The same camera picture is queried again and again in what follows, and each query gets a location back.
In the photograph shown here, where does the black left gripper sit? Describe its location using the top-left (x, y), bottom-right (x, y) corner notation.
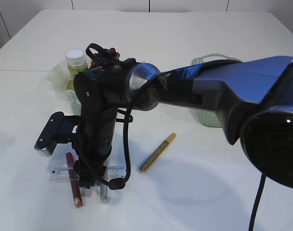
top-left (73, 105), bottom-right (118, 190)

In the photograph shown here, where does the yellow oil bottle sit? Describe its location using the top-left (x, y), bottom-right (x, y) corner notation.
top-left (65, 49), bottom-right (89, 116)

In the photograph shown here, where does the purple artificial grape bunch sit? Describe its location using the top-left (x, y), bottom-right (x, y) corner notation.
top-left (89, 48), bottom-right (120, 69)

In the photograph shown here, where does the gold glitter marker pen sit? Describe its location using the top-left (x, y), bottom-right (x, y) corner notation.
top-left (139, 133), bottom-right (176, 172)

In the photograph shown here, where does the clear plastic ruler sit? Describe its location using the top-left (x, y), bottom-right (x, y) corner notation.
top-left (49, 166), bottom-right (126, 182)

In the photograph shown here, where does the silver glitter marker pen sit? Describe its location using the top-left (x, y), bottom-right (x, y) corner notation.
top-left (100, 183), bottom-right (109, 205)

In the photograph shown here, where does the red glitter marker pen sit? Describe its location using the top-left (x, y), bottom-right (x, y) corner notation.
top-left (66, 153), bottom-right (83, 208)

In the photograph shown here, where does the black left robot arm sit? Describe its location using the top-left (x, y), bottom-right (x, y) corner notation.
top-left (74, 56), bottom-right (293, 189)

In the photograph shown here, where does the green woven plastic basket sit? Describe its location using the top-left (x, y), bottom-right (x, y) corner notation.
top-left (189, 53), bottom-right (241, 128)

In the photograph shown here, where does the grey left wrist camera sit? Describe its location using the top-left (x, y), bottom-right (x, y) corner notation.
top-left (34, 112), bottom-right (82, 157)

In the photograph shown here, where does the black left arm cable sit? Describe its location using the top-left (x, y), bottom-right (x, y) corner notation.
top-left (85, 42), bottom-right (135, 191)

